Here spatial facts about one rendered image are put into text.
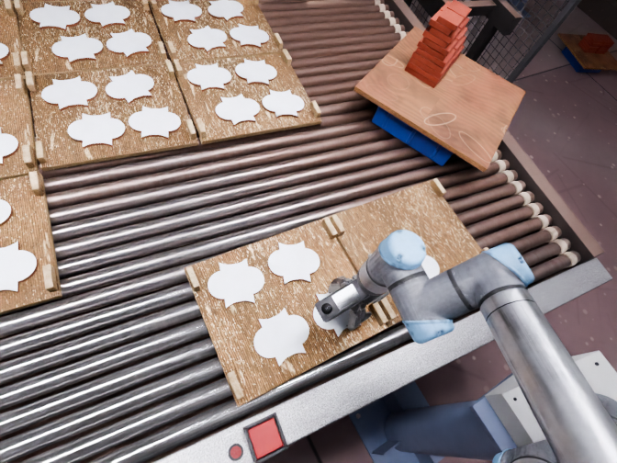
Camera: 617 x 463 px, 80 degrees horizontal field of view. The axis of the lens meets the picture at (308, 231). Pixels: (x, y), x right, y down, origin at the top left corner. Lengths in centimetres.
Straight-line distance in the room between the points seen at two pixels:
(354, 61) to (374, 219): 77
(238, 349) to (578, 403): 64
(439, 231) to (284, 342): 59
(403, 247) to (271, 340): 41
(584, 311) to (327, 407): 217
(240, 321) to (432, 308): 47
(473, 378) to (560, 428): 168
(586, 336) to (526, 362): 222
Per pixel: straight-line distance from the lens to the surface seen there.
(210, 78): 137
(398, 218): 115
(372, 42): 180
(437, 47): 140
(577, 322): 279
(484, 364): 228
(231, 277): 94
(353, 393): 96
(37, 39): 157
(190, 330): 93
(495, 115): 151
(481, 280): 64
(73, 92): 135
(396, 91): 136
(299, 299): 95
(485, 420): 116
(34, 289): 103
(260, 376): 90
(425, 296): 66
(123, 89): 133
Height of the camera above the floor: 182
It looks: 59 degrees down
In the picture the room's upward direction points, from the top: 23 degrees clockwise
